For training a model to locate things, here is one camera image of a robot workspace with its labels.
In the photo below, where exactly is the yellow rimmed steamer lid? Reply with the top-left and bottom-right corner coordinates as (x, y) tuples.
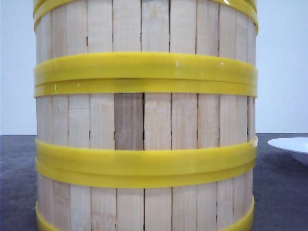
(33, 0), (258, 32)

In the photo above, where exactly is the front bamboo steamer basket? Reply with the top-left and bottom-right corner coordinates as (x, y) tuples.
(35, 160), (255, 231)

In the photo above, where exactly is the white plate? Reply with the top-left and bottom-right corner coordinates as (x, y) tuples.
(268, 137), (308, 166)

